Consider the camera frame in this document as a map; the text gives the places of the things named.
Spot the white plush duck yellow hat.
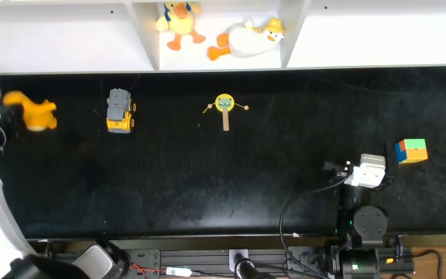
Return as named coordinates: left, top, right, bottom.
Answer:
left=207, top=17, right=286, bottom=61

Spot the orange rubber toy figure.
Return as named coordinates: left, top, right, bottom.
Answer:
left=2, top=90, right=59, bottom=133

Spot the mounting rail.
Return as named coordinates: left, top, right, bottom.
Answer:
left=48, top=246, right=417, bottom=279

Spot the grey and yellow toy truck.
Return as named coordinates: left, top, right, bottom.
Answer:
left=105, top=88, right=138, bottom=135

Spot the black cable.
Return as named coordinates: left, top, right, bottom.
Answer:
left=278, top=176, right=354, bottom=279

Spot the white shelf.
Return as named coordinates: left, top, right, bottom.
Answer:
left=0, top=0, right=446, bottom=76

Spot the yellow rattle drum wooden handle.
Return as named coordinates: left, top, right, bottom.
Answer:
left=202, top=93, right=250, bottom=132

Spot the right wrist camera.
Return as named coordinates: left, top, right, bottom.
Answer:
left=348, top=153, right=387, bottom=190

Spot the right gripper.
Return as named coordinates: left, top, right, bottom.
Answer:
left=377, top=139, right=400, bottom=191

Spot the many-coloured puzzle cube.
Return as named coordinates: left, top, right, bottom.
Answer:
left=394, top=138, right=429, bottom=165

